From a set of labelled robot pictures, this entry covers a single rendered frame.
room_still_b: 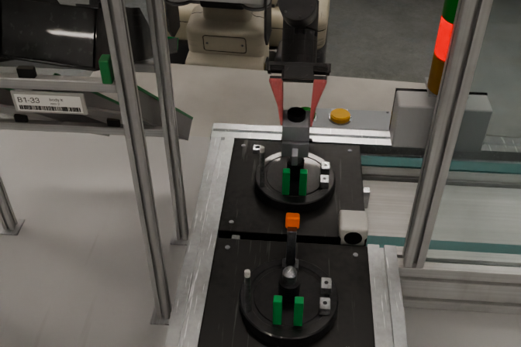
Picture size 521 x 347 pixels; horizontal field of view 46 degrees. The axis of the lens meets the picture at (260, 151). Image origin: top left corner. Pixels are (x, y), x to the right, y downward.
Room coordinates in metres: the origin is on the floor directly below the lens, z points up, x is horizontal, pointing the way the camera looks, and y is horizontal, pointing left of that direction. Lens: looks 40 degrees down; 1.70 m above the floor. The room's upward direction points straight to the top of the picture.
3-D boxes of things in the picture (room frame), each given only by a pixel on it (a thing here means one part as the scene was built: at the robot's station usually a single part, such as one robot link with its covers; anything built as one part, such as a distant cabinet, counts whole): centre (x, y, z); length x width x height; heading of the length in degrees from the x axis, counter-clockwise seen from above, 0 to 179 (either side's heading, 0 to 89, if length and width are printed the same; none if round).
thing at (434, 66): (0.66, -0.24, 1.28); 0.05 x 0.05 x 0.05
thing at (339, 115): (1.00, -0.16, 0.96); 0.04 x 0.04 x 0.02
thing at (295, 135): (0.79, -0.06, 1.09); 0.08 x 0.04 x 0.07; 176
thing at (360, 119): (1.00, -0.16, 0.93); 0.21 x 0.07 x 0.06; 86
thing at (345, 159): (0.79, -0.06, 0.96); 0.24 x 0.24 x 0.02; 86
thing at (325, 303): (0.54, -0.04, 1.01); 0.24 x 0.24 x 0.13; 86
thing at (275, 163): (0.79, -0.06, 0.98); 0.14 x 0.14 x 0.02
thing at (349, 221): (0.69, -0.15, 0.97); 0.05 x 0.05 x 0.04; 86
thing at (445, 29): (0.66, -0.24, 1.33); 0.05 x 0.05 x 0.05
